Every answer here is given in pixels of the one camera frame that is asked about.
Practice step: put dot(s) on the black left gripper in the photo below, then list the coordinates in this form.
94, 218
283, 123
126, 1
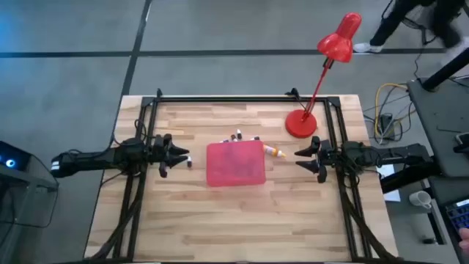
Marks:
159, 152

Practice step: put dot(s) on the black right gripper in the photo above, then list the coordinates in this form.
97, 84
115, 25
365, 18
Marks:
329, 155

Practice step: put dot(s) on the orange food coloring bottle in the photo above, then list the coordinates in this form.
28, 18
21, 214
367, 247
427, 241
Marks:
273, 150

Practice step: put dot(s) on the pink plastic bin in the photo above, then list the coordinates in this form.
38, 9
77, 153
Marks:
236, 165

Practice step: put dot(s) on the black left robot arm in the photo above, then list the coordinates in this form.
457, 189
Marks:
91, 159

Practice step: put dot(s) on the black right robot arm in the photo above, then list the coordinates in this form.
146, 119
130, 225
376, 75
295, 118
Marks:
395, 152

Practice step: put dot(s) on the red desk lamp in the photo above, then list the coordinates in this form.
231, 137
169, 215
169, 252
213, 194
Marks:
300, 124

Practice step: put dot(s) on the black power brick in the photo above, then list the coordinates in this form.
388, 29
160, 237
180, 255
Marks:
386, 121

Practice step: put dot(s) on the white paper sheet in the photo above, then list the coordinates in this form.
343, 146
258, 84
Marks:
392, 196

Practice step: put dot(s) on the white mug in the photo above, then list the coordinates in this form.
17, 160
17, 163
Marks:
419, 198

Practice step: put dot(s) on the grey side desk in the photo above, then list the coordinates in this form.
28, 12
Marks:
436, 121

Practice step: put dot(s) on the grey side table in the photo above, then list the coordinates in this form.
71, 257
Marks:
29, 178

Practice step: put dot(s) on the person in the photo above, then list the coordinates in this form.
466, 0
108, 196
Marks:
392, 22

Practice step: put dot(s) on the black computer with blue light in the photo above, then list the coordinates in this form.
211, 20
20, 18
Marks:
14, 155

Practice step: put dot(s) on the black keyboard with blue keys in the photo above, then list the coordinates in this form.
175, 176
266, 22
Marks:
459, 218

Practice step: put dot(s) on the black pole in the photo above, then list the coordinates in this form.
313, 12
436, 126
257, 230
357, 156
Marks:
445, 69

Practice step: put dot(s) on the person's hand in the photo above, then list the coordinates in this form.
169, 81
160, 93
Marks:
465, 238

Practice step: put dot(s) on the black aluminium table frame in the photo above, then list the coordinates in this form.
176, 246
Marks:
256, 99

